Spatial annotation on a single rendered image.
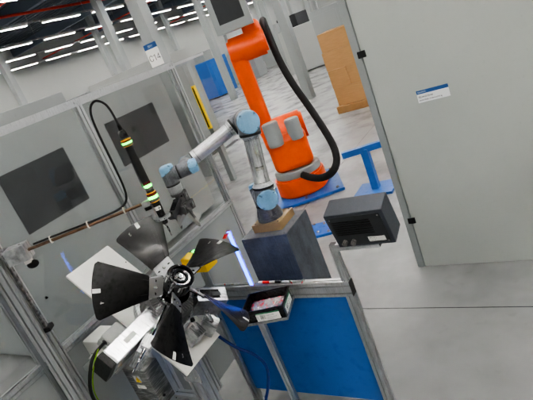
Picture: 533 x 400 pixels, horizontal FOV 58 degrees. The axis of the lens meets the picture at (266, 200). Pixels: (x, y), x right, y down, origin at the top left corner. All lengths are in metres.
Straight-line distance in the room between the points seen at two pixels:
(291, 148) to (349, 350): 3.69
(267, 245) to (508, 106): 1.67
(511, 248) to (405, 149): 0.99
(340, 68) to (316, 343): 7.82
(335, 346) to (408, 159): 1.50
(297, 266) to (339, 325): 0.43
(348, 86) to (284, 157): 4.31
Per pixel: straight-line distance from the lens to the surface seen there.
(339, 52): 9.89
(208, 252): 2.27
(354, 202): 2.04
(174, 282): 2.06
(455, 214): 3.62
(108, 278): 2.03
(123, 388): 2.91
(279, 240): 2.65
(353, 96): 9.99
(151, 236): 2.22
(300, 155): 5.91
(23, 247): 2.26
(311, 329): 2.57
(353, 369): 2.65
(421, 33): 3.25
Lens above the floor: 2.00
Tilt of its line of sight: 18 degrees down
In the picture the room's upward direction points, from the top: 22 degrees counter-clockwise
